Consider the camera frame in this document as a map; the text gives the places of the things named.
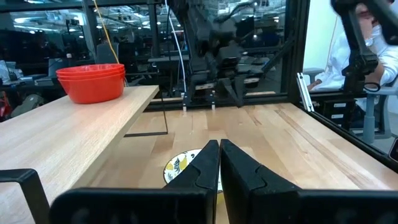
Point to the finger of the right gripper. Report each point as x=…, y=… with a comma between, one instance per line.
x=228, y=87
x=241, y=87

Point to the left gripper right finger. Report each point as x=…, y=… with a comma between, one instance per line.
x=264, y=202

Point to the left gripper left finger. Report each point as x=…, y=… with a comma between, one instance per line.
x=186, y=202

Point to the yellow patterned mini bowl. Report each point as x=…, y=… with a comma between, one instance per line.
x=182, y=165

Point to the red plastic mini bowl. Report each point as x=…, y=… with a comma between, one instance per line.
x=93, y=75
x=93, y=91
x=90, y=68

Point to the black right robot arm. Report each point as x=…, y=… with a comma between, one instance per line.
x=192, y=31

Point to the person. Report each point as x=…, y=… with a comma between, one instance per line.
x=339, y=62

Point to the black drawer cabinet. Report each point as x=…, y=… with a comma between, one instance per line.
x=339, y=112

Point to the black articulated stand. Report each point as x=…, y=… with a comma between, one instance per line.
x=357, y=62

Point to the grey office chair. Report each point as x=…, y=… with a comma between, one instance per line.
x=368, y=118

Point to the wooden shelf with black legs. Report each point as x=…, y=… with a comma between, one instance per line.
x=62, y=133

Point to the black aluminium frame rail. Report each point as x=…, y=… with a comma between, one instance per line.
x=273, y=99

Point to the silver corner bracket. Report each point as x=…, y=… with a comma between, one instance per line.
x=304, y=93

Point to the black upright frame post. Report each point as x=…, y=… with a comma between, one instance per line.
x=297, y=46

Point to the black front frame bar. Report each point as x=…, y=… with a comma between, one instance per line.
x=357, y=141

